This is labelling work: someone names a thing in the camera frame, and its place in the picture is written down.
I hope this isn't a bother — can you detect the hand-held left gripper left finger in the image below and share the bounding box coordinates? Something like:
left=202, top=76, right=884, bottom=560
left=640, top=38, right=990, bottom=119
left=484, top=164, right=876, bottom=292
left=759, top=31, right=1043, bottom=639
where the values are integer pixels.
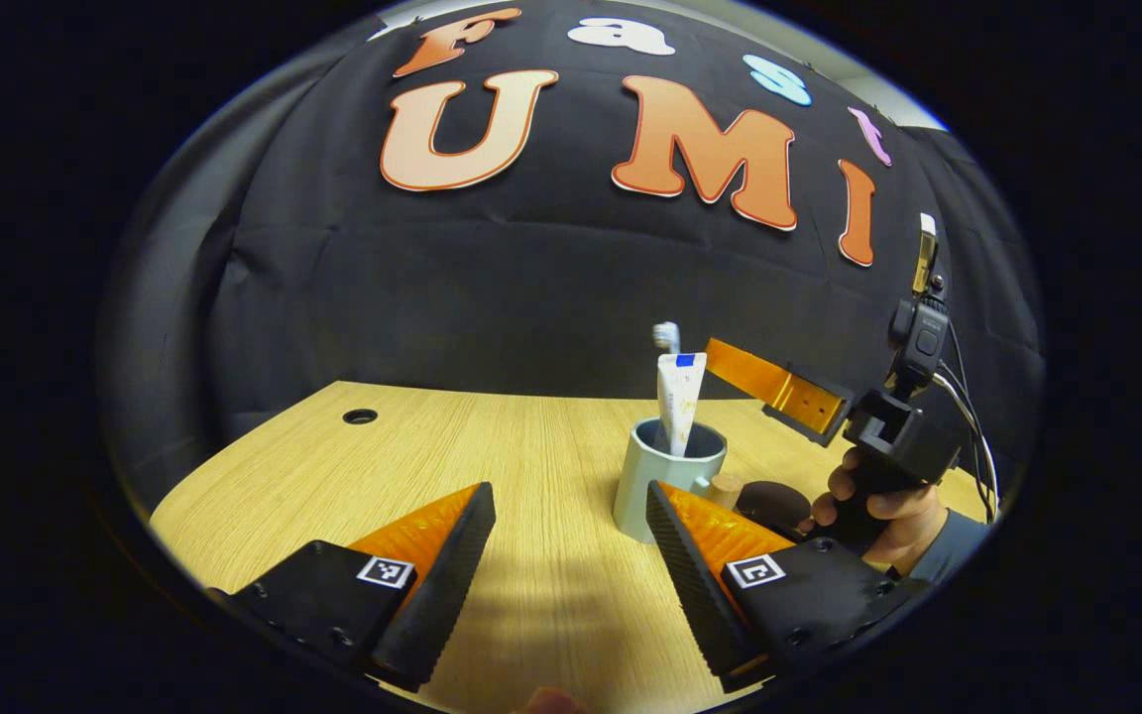
left=206, top=482, right=497, bottom=693

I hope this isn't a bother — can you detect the gripper cable bundle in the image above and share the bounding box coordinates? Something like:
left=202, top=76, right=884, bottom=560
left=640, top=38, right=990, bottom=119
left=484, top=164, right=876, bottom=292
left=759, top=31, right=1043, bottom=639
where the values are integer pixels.
left=936, top=337, right=1000, bottom=522

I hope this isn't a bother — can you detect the pale blue cup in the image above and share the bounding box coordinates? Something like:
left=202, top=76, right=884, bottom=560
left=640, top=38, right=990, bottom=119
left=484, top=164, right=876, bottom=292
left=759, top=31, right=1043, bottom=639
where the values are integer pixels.
left=614, top=416, right=743, bottom=545

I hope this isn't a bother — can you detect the dark round coaster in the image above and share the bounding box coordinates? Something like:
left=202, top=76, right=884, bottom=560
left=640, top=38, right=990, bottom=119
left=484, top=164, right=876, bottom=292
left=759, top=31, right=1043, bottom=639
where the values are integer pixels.
left=735, top=481, right=815, bottom=541

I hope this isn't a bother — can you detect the white toothpaste tube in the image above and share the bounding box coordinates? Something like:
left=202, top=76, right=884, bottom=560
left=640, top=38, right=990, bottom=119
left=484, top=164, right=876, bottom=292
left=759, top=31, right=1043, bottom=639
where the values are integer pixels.
left=656, top=352, right=709, bottom=458

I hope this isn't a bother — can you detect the wooden desktop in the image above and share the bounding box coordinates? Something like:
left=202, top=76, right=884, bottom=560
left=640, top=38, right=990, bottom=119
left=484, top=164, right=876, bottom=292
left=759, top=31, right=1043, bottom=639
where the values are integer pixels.
left=150, top=381, right=993, bottom=714

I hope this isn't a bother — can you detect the black backdrop cloth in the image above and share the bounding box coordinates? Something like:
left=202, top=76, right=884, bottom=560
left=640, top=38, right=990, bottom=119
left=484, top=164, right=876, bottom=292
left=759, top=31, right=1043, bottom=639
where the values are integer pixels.
left=95, top=0, right=1046, bottom=517

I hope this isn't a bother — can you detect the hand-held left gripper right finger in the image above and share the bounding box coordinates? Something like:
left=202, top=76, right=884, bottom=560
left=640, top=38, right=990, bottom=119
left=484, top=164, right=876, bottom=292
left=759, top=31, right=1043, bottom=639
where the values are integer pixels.
left=645, top=481, right=929, bottom=693

